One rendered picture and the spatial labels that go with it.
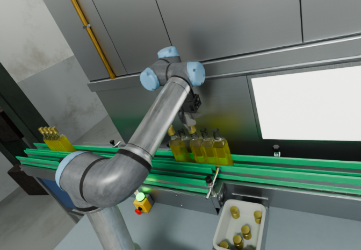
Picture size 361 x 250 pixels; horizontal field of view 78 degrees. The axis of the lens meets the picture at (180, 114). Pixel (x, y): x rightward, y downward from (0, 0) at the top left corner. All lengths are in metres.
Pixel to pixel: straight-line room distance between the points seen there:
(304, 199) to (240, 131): 0.37
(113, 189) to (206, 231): 0.68
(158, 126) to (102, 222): 0.31
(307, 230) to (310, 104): 0.49
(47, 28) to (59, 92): 1.05
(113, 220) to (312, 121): 0.80
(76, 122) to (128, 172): 3.99
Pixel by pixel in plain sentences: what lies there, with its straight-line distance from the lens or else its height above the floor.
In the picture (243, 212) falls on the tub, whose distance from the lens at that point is 1.11.
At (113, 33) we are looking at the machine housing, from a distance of 1.19.
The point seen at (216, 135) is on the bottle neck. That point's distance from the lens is 0.97.
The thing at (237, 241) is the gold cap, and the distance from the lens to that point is 1.02.
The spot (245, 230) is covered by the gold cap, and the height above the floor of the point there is 0.81.
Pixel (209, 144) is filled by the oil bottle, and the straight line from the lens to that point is 1.01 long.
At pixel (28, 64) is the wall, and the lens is 4.24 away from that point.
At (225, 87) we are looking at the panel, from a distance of 0.98.
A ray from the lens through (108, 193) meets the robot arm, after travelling 0.55.
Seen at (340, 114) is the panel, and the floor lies 1.12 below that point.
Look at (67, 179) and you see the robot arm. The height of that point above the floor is 1.39.
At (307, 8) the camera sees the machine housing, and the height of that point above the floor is 1.51.
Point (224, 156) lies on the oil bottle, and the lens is 1.02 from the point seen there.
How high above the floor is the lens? 1.69
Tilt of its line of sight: 28 degrees down
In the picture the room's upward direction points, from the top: 21 degrees counter-clockwise
